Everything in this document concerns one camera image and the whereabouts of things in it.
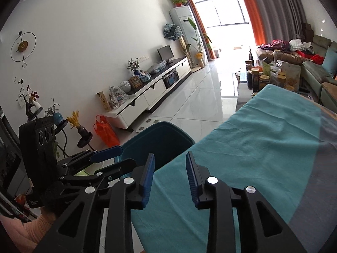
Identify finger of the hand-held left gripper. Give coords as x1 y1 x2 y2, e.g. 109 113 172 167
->
60 158 137 191
56 146 123 176

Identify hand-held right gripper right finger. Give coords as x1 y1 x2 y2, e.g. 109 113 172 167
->
185 151 307 253

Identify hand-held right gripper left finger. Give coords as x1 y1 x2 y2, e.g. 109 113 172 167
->
33 153 156 253

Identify teal plastic bin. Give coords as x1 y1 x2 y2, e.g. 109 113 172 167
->
120 122 195 172

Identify person's left forearm pink sleeve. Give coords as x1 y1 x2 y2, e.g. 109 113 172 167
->
0 211 56 253

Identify orange plastic bag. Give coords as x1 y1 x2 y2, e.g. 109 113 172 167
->
93 114 120 147

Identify dark vase with yellow flowers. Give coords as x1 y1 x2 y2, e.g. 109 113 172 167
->
66 110 93 148

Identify white vase with branches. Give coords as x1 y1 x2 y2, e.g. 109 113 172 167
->
14 78 44 122

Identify tall beige printed box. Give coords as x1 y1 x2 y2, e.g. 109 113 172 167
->
96 92 112 112

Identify model ship in clear case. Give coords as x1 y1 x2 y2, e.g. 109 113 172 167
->
109 86 128 108

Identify white lidded ceramic jar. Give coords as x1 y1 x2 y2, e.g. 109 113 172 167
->
118 80 131 94

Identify ornate brown box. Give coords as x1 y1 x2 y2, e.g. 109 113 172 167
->
128 75 143 89

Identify white low media cabinet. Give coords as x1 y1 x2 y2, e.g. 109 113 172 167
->
101 57 191 132

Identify small bonsai plant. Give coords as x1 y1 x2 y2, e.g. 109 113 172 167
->
127 58 141 75

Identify black monitor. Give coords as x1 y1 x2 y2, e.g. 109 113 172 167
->
157 46 174 64

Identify group of storage jars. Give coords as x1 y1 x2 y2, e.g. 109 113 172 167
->
245 49 302 93

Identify tall leafy floor plant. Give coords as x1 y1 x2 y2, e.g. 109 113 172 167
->
187 17 212 67

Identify fan with blue cover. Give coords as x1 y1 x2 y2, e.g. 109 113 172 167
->
163 23 183 40

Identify white standing air conditioner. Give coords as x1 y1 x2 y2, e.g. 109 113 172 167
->
169 5 197 66

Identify orange and grey narrow curtain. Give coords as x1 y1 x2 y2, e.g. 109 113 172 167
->
171 0 215 61

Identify green and brown sofa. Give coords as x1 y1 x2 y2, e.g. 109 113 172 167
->
257 34 337 106

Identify pile of clothes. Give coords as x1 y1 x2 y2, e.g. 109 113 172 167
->
258 39 322 58

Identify blue sofa cushion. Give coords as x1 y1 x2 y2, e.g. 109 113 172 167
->
322 46 337 75

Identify brown cardboard boxes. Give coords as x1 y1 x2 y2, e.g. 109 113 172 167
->
301 22 314 39

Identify orange and grey wide curtain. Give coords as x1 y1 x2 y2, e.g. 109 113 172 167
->
234 0 307 46

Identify round black wall clock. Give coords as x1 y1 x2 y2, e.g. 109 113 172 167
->
11 31 37 68

